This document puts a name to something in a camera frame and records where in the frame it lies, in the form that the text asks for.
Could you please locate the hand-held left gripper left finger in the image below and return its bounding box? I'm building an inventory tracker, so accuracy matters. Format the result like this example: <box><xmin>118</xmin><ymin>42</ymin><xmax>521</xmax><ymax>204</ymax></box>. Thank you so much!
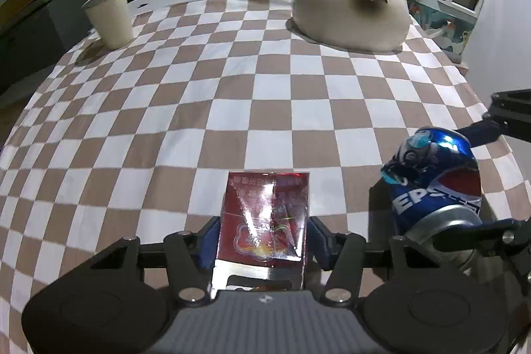
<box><xmin>84</xmin><ymin>215</ymin><xmax>220</xmax><ymax>306</ymax></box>

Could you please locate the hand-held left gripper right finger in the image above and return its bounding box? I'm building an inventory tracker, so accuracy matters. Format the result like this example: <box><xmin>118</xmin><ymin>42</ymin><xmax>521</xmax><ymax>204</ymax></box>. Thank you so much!
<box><xmin>308</xmin><ymin>216</ymin><xmax>440</xmax><ymax>305</ymax></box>

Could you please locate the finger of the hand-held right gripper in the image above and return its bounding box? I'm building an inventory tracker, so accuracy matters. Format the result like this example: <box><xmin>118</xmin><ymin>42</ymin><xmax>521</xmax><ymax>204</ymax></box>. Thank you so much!
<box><xmin>456</xmin><ymin>90</ymin><xmax>531</xmax><ymax>149</ymax></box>
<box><xmin>431</xmin><ymin>218</ymin><xmax>531</xmax><ymax>284</ymax></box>

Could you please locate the red glossy box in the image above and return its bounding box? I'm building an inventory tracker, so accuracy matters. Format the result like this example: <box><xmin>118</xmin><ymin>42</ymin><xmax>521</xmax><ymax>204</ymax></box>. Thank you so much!
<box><xmin>209</xmin><ymin>171</ymin><xmax>311</xmax><ymax>301</ymax></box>

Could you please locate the crushed blue soda can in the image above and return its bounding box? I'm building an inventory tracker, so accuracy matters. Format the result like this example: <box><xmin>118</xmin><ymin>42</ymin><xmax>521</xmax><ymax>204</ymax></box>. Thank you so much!
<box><xmin>381</xmin><ymin>126</ymin><xmax>484</xmax><ymax>272</ymax></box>

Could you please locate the glass tank with teal items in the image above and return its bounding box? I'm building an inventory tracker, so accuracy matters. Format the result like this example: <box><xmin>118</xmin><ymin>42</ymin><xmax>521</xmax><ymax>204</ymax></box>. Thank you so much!
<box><xmin>407</xmin><ymin>1</ymin><xmax>471</xmax><ymax>60</ymax></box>

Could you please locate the white paper cup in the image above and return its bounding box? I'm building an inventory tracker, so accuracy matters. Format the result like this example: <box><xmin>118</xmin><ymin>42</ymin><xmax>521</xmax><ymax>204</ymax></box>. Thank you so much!
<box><xmin>81</xmin><ymin>0</ymin><xmax>134</xmax><ymax>50</ymax></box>

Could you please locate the grey storage box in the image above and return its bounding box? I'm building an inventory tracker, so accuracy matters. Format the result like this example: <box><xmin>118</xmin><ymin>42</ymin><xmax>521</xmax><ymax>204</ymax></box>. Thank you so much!
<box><xmin>0</xmin><ymin>0</ymin><xmax>90</xmax><ymax>98</ymax></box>

